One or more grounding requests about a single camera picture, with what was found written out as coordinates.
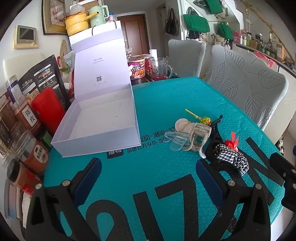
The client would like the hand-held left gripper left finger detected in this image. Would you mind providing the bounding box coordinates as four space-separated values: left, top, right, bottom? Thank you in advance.
25 158 102 241

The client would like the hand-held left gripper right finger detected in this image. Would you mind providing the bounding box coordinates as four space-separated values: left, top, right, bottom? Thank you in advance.
195 159 271 241

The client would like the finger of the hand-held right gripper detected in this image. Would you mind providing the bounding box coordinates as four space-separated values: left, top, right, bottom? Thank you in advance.
282 182 296 210
269 152 296 186

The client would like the black hair band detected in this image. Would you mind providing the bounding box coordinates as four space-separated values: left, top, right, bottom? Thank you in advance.
205 139 222 163

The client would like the black white checkered bow clip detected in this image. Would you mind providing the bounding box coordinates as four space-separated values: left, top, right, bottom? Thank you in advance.
214 144 250 176

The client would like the red propeller hair clip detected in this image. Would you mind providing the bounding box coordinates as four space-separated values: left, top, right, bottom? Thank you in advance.
224 132 239 152

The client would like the beige hair claw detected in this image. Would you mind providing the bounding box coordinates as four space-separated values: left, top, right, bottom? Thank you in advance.
183 122 212 159

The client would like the clear plastic hair clip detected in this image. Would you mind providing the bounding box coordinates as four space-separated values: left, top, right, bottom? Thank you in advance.
164 131 192 151

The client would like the black hair claw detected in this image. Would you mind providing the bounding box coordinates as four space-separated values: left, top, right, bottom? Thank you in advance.
208 115 223 133

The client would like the yellow green flower hair stick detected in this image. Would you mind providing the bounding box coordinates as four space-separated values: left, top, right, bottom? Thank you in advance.
185 109 212 126

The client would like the round cream case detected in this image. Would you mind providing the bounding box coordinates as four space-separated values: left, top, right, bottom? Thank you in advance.
174 118 193 135

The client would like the white gift box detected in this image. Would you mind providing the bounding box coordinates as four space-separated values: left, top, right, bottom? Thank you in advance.
51 28 141 158

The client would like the orange label clear jar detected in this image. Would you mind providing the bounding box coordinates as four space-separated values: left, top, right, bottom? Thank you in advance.
14 130 50 174

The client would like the black lid jar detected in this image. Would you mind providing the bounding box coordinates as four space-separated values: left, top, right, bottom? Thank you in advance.
7 160 43 197

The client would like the red canister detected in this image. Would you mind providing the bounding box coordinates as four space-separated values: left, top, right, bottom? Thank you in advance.
31 88 66 137

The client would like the white packet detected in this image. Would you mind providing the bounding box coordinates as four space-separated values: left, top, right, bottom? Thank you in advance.
5 181 33 230

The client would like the grey leaf pattern chair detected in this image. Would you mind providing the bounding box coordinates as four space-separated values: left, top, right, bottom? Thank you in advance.
168 39 207 78
206 44 289 145

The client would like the bean jar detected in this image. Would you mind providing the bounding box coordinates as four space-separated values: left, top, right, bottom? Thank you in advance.
0 118 15 160

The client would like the brown spice jar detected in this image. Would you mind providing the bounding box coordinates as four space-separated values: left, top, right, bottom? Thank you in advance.
0 95 19 130

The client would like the pink plastic bag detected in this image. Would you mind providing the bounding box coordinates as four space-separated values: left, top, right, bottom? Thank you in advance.
254 51 277 67

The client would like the black printed pouch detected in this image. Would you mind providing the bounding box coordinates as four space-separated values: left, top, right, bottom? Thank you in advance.
18 55 71 112

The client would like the blue label jar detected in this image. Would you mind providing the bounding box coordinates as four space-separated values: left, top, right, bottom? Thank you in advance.
5 75 25 102

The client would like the purple instant noodle cup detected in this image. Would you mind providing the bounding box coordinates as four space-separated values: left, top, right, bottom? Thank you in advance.
127 54 151 80

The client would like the row of cosmetic bottles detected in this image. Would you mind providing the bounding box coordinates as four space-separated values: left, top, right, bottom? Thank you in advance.
233 30 285 61

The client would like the glass mug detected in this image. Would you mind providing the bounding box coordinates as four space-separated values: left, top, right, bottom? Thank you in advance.
148 57 174 81

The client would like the woven straw fan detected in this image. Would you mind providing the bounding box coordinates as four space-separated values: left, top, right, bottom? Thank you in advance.
60 39 72 61

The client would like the green tote bag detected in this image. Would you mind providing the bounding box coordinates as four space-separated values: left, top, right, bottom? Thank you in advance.
183 14 210 33
217 22 234 40

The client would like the yellow pot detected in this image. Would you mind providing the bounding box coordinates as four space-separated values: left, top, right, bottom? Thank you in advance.
65 11 102 36

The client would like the brown door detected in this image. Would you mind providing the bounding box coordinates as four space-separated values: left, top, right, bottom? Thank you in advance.
117 13 149 49

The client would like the green electric kettle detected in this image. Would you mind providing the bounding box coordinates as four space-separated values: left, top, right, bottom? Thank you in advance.
87 5 110 28

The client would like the dark hanging handbag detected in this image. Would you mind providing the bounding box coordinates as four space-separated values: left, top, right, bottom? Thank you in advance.
164 8 179 36

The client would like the clear plastic bag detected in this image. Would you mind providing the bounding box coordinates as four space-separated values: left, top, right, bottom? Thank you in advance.
69 2 86 15

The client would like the beige wall intercom panel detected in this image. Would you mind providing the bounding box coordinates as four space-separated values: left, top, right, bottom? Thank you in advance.
13 25 38 49

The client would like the gold picture frame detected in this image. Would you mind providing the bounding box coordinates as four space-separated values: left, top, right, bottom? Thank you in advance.
42 0 70 36

